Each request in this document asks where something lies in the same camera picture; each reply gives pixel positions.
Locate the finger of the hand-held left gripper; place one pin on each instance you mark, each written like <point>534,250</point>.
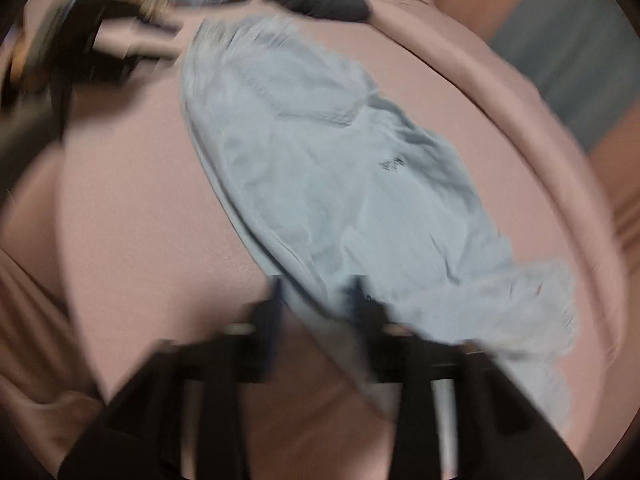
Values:
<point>130,67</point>

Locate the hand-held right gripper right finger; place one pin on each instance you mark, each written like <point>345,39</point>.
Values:
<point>359,312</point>

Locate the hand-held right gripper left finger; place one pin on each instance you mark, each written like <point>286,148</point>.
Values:
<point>274,312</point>

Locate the light blue denim pants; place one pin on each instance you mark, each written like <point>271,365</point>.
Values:
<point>310,160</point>

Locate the pink bed sheet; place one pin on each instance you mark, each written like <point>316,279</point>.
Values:
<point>125,210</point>

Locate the dark folded garment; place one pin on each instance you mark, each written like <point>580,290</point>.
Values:
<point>325,0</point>

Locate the pink duvet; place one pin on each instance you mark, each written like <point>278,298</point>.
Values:
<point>500,75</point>

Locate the teal curtain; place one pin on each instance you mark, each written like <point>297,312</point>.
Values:
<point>575,50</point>

